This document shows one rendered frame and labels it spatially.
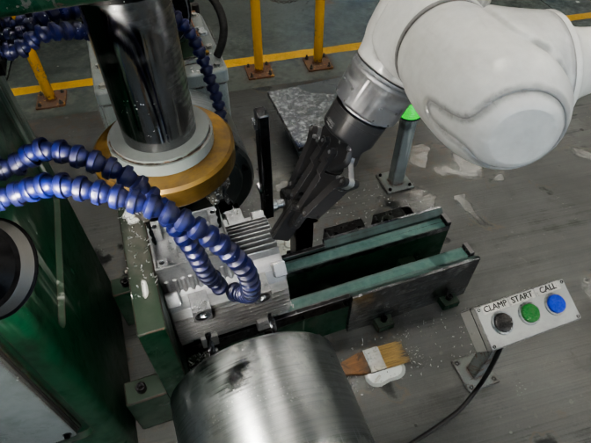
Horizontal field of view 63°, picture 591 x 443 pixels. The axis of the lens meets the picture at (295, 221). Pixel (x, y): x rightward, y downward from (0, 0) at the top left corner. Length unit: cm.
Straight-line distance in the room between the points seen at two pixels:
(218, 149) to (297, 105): 81
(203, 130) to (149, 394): 48
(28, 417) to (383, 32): 65
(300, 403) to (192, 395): 14
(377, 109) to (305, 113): 80
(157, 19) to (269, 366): 41
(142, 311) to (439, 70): 50
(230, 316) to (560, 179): 104
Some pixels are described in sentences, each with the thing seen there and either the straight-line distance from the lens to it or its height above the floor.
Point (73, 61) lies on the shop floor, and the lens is 374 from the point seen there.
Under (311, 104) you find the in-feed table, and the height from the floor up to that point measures 92.
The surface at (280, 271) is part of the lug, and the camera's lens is 80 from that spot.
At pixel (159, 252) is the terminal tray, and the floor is 111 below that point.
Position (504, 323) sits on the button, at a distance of 82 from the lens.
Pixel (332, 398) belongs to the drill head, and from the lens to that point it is 64.
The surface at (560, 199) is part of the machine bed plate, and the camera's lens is 147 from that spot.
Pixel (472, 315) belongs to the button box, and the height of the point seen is 106.
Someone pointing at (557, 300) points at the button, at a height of 107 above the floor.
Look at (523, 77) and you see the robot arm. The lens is 40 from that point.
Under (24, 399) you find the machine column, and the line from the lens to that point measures 72.
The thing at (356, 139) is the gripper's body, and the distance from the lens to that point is 61.
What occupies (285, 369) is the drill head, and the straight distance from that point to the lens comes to 63.
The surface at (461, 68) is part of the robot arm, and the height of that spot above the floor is 153.
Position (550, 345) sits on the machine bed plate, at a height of 80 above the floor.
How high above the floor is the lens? 173
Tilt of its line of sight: 49 degrees down
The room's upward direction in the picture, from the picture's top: straight up
